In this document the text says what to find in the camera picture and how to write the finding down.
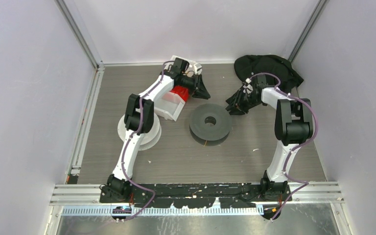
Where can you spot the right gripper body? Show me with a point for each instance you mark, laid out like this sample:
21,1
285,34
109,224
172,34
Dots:
243,101

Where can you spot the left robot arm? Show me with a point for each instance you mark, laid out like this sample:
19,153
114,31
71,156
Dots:
139,118

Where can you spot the red plastic bin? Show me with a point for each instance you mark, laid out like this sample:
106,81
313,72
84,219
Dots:
182,92

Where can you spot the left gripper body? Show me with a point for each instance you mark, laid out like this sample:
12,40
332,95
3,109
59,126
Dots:
193,83

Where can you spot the black cloth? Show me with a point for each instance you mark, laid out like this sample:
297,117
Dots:
248,65

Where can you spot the near white plastic bin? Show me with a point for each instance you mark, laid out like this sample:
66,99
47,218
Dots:
169,106

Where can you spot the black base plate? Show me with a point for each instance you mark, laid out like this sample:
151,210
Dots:
195,196

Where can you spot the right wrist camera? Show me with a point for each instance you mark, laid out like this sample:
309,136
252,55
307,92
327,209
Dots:
248,86

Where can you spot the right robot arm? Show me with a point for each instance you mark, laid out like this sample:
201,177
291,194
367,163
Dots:
294,128

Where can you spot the white perforated spool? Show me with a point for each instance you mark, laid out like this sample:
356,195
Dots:
150,139

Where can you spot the black perforated spool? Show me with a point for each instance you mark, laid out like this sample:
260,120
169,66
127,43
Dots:
210,124

